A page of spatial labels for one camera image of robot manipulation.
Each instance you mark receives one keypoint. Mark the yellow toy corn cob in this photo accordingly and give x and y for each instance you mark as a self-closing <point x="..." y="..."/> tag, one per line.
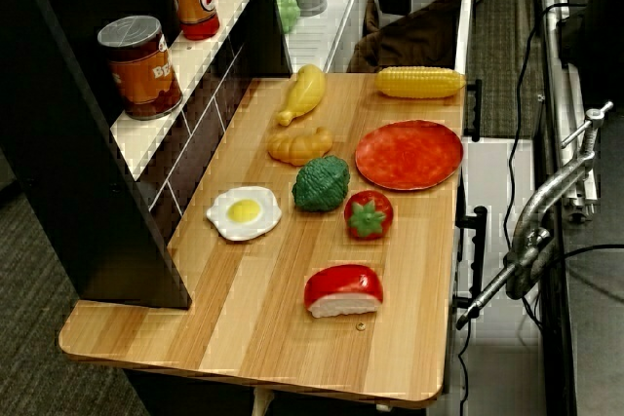
<point x="419" y="82"/>

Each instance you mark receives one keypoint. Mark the orange red round plate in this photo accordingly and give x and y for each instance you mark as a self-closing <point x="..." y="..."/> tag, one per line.
<point x="409" y="155"/>

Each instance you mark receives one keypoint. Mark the white toy kitchen counter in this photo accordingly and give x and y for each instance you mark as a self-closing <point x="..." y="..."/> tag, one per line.
<point x="317" y="36"/>

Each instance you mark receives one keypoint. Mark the light green toy grapes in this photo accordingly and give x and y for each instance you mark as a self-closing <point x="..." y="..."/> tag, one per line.
<point x="287" y="11"/>

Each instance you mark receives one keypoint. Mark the yellow toy squash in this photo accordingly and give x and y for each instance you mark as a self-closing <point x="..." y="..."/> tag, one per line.
<point x="306" y="89"/>

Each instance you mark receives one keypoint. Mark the tan toy croissant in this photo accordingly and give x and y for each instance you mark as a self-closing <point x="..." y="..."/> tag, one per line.
<point x="300" y="145"/>

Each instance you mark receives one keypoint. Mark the white drawer cabinet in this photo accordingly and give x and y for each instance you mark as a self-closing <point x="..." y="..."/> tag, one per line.
<point x="492" y="167"/>

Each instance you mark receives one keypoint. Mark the green toy broccoli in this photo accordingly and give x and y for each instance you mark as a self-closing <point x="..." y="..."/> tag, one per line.
<point x="322" y="184"/>

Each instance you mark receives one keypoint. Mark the red toy tomato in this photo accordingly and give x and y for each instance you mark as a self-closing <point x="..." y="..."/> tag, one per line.
<point x="369" y="216"/>

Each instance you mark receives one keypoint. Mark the brown toy beans can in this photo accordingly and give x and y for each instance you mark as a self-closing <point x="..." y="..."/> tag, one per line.
<point x="141" y="72"/>

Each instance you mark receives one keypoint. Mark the grey metal C clamp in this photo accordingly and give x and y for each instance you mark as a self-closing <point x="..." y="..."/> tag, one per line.
<point x="536" y="221"/>

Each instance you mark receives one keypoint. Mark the white toy fried egg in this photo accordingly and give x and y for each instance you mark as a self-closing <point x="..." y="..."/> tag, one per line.
<point x="244" y="214"/>

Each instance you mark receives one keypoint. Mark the red white toy sushi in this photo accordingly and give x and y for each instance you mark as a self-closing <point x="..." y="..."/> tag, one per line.
<point x="343" y="287"/>

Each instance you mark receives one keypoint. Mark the black shelf unit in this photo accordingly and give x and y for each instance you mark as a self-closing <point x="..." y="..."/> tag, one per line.
<point x="73" y="167"/>

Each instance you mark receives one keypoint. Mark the aluminium frame rail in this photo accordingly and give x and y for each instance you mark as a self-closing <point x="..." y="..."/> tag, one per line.
<point x="568" y="94"/>

